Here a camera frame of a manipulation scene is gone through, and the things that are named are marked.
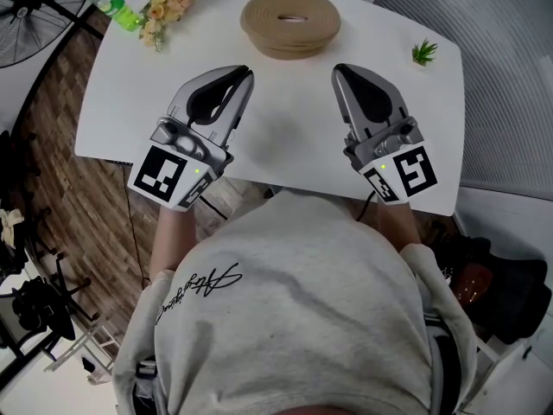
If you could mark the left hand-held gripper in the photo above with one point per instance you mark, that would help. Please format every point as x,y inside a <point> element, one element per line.
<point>160,171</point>

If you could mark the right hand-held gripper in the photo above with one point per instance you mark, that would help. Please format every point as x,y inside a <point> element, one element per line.
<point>410,171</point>

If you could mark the person's left forearm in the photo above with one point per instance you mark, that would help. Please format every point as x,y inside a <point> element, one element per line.
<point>166,240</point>

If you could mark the person's right forearm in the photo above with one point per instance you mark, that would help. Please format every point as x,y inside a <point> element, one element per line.
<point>397,223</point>

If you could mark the small green potted plant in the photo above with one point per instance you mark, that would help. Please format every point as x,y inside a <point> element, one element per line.
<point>424,52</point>

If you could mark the artificial flower bouquet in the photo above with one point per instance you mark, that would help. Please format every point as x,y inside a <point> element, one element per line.
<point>168,7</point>

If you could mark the white window blinds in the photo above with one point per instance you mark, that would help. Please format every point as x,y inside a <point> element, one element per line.
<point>497,80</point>

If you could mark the green drink bottle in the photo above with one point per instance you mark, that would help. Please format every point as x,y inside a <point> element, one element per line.
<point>116,9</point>

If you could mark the black standing fan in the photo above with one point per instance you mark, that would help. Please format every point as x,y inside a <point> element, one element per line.
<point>34,11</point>

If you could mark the brown leather bag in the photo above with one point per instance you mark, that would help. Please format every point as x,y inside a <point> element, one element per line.
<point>475,285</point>

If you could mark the person's grey shirt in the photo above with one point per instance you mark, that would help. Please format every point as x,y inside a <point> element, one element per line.
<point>298,318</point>

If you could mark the cream cloth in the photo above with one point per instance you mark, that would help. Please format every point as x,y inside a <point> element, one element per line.
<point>10,227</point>

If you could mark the black mesh office chair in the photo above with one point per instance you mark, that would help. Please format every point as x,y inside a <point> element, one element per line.
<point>518,292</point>

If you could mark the black swivel office chair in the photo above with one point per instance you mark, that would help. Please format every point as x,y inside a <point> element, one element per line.
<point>39,309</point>

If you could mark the white metal rack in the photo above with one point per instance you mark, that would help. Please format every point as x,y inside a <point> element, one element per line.
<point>82,353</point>

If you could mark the white drawer unit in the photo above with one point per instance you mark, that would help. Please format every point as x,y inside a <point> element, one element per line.
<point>501,361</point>

